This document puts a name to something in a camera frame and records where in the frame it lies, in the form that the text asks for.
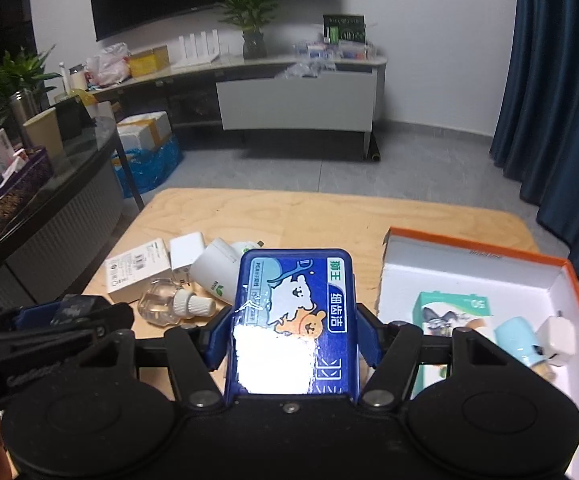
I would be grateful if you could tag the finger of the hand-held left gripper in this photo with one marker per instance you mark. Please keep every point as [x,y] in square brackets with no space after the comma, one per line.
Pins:
[34,370]
[44,312]

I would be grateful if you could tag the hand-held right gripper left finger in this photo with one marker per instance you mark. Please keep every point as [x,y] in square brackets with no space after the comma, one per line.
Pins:
[218,340]

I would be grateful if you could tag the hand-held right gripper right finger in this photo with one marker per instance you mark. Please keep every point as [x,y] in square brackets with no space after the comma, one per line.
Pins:
[369,335]

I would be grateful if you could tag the clear glass bottle white cap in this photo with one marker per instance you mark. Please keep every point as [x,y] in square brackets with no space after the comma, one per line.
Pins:
[162,302]

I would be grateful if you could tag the white bottle green logo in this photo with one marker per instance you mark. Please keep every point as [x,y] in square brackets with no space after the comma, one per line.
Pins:
[219,270]

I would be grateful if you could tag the blue tin box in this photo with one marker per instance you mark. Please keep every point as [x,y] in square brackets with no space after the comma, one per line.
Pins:
[289,310]

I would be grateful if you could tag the green white cartoon card box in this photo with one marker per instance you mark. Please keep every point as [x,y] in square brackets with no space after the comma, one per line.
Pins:
[449,310]

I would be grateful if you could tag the plain white small box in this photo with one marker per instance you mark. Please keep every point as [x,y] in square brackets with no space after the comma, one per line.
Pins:
[187,250]

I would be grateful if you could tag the white box with printed label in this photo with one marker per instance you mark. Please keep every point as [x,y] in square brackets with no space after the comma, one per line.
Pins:
[137,270]

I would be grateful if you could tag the orange white cardboard box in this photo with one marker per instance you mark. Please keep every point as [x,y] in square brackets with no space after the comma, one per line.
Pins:
[469,272]

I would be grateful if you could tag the toothpick jar light blue lid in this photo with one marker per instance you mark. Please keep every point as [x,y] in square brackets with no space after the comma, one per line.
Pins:
[514,340]

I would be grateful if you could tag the black glass coffee table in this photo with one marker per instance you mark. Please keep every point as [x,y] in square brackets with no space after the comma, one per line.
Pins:
[69,210]

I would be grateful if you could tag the purple gold patterned tin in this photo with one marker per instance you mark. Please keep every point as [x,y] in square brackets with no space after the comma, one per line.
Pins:
[14,200]

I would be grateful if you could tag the red white small box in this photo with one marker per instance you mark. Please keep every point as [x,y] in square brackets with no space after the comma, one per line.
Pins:
[15,162]

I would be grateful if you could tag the beige paper cup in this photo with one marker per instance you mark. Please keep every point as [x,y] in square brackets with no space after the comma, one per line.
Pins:
[44,132]

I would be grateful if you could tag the blue plastic bag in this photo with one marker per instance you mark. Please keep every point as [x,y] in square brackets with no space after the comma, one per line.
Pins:
[154,167]

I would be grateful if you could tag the black rolled mat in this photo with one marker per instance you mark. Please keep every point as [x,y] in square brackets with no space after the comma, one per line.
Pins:
[374,150]

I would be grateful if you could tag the black box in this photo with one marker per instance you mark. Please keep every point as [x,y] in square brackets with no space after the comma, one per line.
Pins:
[74,115]

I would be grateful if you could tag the stainless steel thermos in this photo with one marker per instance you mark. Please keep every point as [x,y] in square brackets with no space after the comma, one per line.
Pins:
[24,110]

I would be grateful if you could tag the white yellow cardboard box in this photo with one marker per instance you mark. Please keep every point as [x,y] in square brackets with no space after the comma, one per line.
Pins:
[144,130]

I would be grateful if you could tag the white jar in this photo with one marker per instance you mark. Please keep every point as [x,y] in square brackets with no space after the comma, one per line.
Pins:
[77,77]

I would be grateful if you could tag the leafy green plant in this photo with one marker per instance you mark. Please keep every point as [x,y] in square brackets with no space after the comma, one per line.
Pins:
[14,72]

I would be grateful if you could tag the grey white television stand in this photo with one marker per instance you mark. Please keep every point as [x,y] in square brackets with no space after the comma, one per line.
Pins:
[294,100]

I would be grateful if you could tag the white red plastic bag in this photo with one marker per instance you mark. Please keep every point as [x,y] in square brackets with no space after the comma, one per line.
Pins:
[106,65]

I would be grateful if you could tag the clear plastic bags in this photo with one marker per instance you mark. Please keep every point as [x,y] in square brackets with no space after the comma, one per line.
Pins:
[304,70]

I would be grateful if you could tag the white red small carton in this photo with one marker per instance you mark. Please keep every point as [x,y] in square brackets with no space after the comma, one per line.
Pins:
[354,51]

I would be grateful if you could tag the white blue small box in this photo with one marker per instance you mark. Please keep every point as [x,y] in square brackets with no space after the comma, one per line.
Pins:
[318,50]

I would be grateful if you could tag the white router with antennas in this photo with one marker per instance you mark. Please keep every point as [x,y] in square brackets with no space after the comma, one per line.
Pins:
[199,50]

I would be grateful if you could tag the dark green box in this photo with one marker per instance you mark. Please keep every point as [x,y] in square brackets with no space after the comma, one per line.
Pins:
[344,29]

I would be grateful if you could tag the blue curtain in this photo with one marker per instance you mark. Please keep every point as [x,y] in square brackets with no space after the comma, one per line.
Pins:
[559,85]

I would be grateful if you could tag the potted plant in dark pot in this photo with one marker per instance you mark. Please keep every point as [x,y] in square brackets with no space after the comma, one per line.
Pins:
[252,15]

